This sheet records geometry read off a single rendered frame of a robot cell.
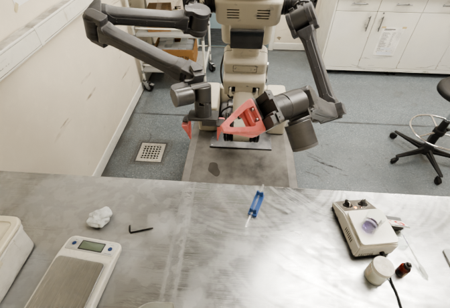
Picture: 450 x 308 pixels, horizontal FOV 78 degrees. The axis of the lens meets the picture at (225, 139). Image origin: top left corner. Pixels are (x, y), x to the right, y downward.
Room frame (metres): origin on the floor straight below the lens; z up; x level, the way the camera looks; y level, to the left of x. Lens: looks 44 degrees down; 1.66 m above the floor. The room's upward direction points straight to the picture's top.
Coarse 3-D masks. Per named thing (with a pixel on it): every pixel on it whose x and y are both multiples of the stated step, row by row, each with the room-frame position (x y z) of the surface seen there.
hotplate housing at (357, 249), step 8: (336, 208) 0.54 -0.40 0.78; (344, 216) 0.49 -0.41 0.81; (344, 224) 0.48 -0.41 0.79; (344, 232) 0.46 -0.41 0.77; (352, 232) 0.43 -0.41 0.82; (352, 240) 0.41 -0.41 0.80; (352, 248) 0.40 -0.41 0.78; (360, 248) 0.38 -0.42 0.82; (368, 248) 0.38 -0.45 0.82; (376, 248) 0.38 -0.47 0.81; (384, 248) 0.39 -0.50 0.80; (392, 248) 0.39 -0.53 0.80; (384, 256) 0.37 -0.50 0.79
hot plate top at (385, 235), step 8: (352, 216) 0.48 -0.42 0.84; (360, 216) 0.48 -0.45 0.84; (352, 224) 0.45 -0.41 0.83; (384, 224) 0.45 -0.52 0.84; (360, 232) 0.42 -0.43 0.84; (376, 232) 0.42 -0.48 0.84; (384, 232) 0.42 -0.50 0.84; (392, 232) 0.42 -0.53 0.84; (360, 240) 0.40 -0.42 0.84; (368, 240) 0.40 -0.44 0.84; (376, 240) 0.40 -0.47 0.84; (384, 240) 0.40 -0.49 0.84; (392, 240) 0.40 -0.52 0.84
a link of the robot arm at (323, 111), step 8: (304, 88) 0.53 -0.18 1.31; (320, 104) 0.60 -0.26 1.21; (328, 104) 0.70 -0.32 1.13; (336, 104) 0.74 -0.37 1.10; (312, 112) 0.54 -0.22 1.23; (320, 112) 0.58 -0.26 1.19; (328, 112) 0.65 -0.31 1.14; (336, 112) 0.72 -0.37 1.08; (344, 112) 0.72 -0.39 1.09; (320, 120) 0.69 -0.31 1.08; (328, 120) 0.71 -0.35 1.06
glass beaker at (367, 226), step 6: (372, 210) 0.46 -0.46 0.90; (378, 210) 0.46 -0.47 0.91; (366, 216) 0.44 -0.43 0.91; (372, 216) 0.46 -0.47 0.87; (378, 216) 0.45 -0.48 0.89; (384, 216) 0.44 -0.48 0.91; (366, 222) 0.43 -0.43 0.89; (372, 222) 0.42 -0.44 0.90; (378, 222) 0.42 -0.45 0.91; (384, 222) 0.42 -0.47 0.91; (366, 228) 0.42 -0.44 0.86; (372, 228) 0.42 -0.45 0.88; (378, 228) 0.42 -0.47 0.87; (372, 234) 0.42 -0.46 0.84
